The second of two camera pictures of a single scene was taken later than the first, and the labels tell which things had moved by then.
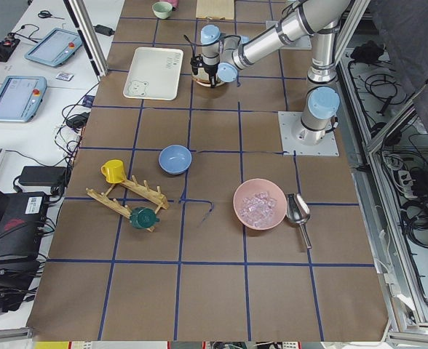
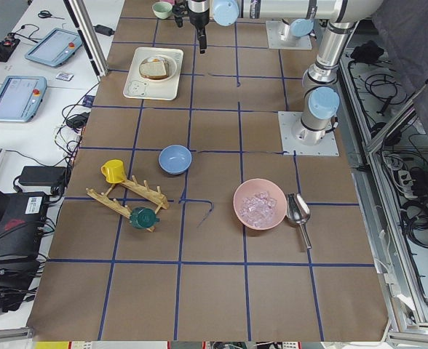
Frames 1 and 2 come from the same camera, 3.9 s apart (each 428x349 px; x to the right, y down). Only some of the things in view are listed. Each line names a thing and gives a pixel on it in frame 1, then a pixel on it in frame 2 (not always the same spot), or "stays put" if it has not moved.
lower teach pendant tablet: (18, 99) stays put
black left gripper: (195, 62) → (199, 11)
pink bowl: (260, 203) stays put
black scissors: (44, 14) stays put
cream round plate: (202, 78) → (171, 64)
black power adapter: (104, 30) stays put
